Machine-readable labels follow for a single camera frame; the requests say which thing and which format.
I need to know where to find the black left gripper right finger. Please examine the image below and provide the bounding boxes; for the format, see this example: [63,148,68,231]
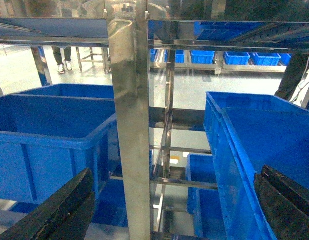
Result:
[254,165,309,240]

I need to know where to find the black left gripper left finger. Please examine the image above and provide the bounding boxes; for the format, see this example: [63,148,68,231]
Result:
[0,168,95,240]

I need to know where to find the blue crate upper shelf left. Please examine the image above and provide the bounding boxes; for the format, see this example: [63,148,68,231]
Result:
[0,94,121,204]

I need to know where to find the blue crate shelf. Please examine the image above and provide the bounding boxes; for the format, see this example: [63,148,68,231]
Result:
[186,154,227,240]
[0,94,121,204]

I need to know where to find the blue crate lower shelf right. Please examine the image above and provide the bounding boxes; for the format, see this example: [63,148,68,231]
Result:
[186,154,227,240]

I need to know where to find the large blue crate on shelf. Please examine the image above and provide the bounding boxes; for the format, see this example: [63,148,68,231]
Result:
[204,92,309,240]

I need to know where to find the blue crate behind left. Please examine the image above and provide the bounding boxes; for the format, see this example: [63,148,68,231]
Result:
[16,84,115,100]

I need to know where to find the standing person legs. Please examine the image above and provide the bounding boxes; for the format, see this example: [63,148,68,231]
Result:
[51,46,73,75]

